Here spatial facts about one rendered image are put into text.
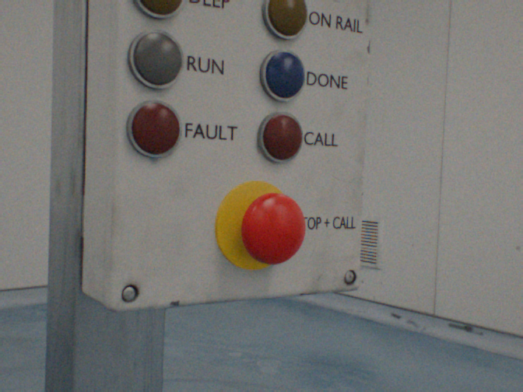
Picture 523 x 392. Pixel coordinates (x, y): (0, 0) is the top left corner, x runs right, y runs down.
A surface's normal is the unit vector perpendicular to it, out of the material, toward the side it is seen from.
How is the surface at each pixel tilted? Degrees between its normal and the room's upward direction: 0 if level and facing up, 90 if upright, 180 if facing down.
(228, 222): 90
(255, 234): 92
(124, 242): 90
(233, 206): 90
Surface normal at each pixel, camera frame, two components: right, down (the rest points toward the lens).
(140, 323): 0.55, 0.07
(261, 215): 0.21, -0.18
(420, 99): -0.77, 0.00
